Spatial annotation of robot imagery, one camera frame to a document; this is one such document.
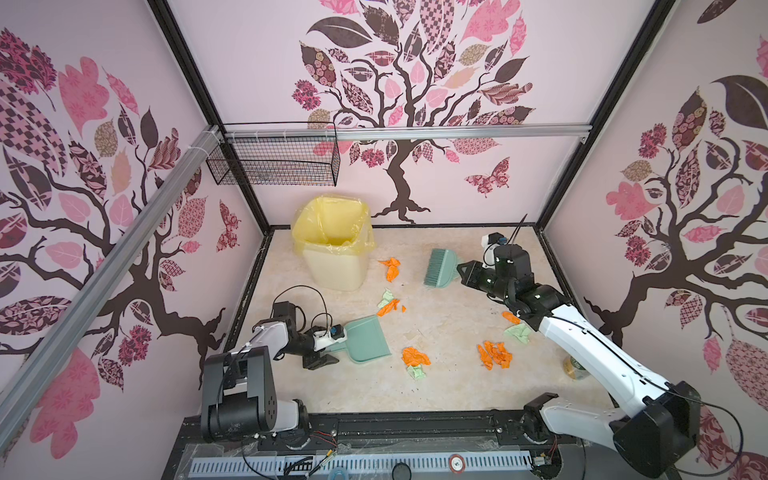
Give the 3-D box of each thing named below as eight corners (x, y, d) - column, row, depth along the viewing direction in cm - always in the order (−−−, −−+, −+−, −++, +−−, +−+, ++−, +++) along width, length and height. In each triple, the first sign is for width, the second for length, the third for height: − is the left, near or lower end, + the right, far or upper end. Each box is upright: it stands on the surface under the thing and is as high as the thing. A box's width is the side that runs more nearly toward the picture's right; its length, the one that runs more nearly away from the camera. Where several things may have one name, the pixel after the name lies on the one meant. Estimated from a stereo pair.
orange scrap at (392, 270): (388, 282, 105) (388, 278, 103) (380, 264, 111) (380, 260, 109) (405, 277, 107) (405, 273, 105) (396, 260, 112) (396, 255, 110)
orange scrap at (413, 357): (401, 366, 87) (401, 364, 85) (401, 350, 90) (401, 347, 88) (430, 366, 87) (430, 364, 85) (428, 350, 90) (429, 347, 88)
